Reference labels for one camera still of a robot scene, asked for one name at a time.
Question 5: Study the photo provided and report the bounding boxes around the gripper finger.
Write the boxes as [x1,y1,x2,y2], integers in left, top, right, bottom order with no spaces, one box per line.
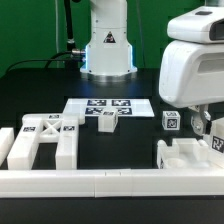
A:
[189,104,211,136]

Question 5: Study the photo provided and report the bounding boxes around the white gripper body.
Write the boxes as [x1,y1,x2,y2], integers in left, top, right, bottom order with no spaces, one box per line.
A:
[159,6,224,108]

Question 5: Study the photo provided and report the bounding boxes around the white chair seat part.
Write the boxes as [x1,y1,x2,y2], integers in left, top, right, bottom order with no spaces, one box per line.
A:
[157,138,224,169]

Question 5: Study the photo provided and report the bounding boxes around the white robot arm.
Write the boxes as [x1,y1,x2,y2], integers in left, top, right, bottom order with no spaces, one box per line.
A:
[80,0,224,135]

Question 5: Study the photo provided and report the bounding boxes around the white tagged cube left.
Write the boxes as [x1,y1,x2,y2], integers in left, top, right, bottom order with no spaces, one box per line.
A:
[162,111,181,130]

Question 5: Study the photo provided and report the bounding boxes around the white marker base plate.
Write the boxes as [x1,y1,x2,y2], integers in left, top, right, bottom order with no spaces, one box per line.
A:
[63,98,154,117]

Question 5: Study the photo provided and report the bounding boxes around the white front fence wall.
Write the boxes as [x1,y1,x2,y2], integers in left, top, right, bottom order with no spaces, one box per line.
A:
[0,169,224,198]

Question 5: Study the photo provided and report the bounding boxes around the white fence wall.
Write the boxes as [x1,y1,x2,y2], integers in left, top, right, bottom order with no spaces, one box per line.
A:
[0,128,14,166]
[0,169,224,198]

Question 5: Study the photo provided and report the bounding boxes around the black vertical hose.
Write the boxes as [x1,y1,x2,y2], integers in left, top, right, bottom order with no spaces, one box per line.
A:
[63,0,76,52]

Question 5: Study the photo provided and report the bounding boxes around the black cable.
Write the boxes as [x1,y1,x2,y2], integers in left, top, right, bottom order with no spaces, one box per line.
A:
[4,49,86,76]

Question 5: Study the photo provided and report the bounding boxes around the white chair back frame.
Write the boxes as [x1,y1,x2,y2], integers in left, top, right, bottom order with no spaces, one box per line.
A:
[7,113,85,170]

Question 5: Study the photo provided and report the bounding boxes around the white left fence wall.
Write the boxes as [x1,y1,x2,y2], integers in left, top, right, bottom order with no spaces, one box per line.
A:
[0,128,14,166]

